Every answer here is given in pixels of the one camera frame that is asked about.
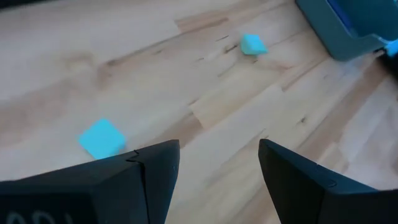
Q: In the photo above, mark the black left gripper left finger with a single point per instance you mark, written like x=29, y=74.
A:
x=102, y=186

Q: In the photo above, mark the teal cube block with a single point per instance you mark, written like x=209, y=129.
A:
x=102, y=138
x=253, y=44

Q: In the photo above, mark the teal plastic bin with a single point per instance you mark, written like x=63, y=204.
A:
x=348, y=37

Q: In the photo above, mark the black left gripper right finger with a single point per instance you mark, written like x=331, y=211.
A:
x=304, y=189

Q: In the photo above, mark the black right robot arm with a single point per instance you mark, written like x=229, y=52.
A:
x=390, y=62

